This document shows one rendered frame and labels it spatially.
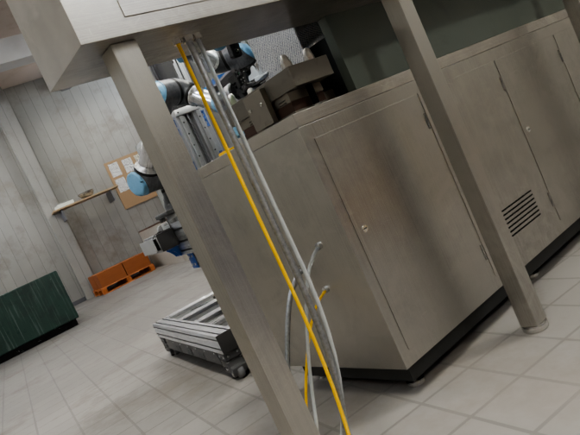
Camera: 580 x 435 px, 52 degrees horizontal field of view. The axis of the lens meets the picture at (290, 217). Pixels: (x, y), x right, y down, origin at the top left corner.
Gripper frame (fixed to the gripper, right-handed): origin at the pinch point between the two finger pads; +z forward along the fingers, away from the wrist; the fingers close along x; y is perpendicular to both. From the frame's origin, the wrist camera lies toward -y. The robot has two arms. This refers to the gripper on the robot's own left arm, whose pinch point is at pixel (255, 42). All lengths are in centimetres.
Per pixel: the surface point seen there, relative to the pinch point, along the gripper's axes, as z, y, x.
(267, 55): 14.0, 0.7, -6.5
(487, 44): 54, 0, 70
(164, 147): 64, 13, -82
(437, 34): 47, 7, 43
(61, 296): -461, -488, 70
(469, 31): 49, 5, 62
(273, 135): 44, -9, -32
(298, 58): 28.3, 4.0, -6.6
